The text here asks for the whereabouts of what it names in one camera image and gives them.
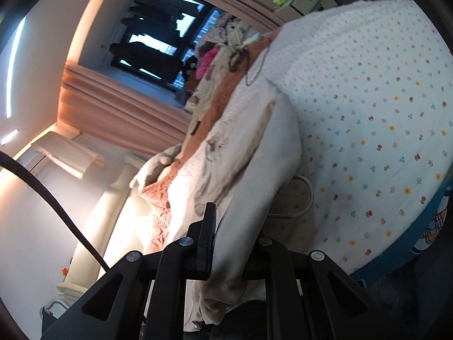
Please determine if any row of dark hanging clothes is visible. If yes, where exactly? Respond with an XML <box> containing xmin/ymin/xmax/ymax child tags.
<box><xmin>120</xmin><ymin>0</ymin><xmax>200</xmax><ymax>38</ymax></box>

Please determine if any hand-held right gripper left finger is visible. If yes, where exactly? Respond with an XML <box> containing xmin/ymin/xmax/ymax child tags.
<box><xmin>42</xmin><ymin>202</ymin><xmax>217</xmax><ymax>340</ymax></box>

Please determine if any long dark hanging coat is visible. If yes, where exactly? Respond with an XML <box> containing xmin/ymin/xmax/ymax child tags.
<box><xmin>109</xmin><ymin>42</ymin><xmax>185</xmax><ymax>85</ymax></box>

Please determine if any beige jacket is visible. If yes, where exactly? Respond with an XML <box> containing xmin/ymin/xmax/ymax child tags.
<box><xmin>184</xmin><ymin>92</ymin><xmax>317</xmax><ymax>327</ymax></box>

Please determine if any ceiling light strip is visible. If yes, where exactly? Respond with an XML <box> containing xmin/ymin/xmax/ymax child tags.
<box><xmin>5</xmin><ymin>16</ymin><xmax>28</xmax><ymax>118</ymax></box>

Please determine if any pink cloth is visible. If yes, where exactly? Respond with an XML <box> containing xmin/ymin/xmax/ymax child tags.
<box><xmin>196</xmin><ymin>48</ymin><xmax>217</xmax><ymax>78</ymax></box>

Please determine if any bed with floral sheet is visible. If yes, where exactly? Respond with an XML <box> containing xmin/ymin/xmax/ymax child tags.
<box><xmin>166</xmin><ymin>0</ymin><xmax>453</xmax><ymax>277</ymax></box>

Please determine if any dark framed window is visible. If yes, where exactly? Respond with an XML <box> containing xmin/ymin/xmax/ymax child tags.
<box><xmin>110</xmin><ymin>0</ymin><xmax>222</xmax><ymax>89</ymax></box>

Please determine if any white hanging shirt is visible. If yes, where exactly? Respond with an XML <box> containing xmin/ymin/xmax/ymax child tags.
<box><xmin>42</xmin><ymin>131</ymin><xmax>105</xmax><ymax>179</ymax></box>

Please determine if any white nightstand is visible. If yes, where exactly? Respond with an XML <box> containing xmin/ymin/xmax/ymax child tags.
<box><xmin>274</xmin><ymin>0</ymin><xmax>338</xmax><ymax>24</ymax></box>

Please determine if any black corded device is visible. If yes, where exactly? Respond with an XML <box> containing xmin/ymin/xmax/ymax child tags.
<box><xmin>228</xmin><ymin>41</ymin><xmax>273</xmax><ymax>86</ymax></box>

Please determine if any orange quilt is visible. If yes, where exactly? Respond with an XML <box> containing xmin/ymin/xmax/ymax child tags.
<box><xmin>140</xmin><ymin>35</ymin><xmax>280</xmax><ymax>254</ymax></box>

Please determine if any cream padded headboard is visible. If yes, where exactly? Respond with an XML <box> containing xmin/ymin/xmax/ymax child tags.
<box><xmin>57</xmin><ymin>152</ymin><xmax>156</xmax><ymax>305</ymax></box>

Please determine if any beige plush pillow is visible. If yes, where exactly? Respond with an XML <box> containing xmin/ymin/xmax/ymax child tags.
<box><xmin>129</xmin><ymin>143</ymin><xmax>185</xmax><ymax>189</ymax></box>

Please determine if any pile of clothes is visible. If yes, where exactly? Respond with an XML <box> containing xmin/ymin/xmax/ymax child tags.
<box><xmin>184</xmin><ymin>25</ymin><xmax>262</xmax><ymax>131</ymax></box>

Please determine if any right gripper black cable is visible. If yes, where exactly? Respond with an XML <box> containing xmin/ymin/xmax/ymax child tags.
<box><xmin>0</xmin><ymin>150</ymin><xmax>110</xmax><ymax>273</ymax></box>

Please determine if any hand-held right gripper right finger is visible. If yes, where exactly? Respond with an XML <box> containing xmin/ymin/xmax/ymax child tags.
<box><xmin>242</xmin><ymin>235</ymin><xmax>407</xmax><ymax>340</ymax></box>

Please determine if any black plush toy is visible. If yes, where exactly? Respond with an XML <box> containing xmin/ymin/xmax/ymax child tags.
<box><xmin>180</xmin><ymin>55</ymin><xmax>199</xmax><ymax>78</ymax></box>

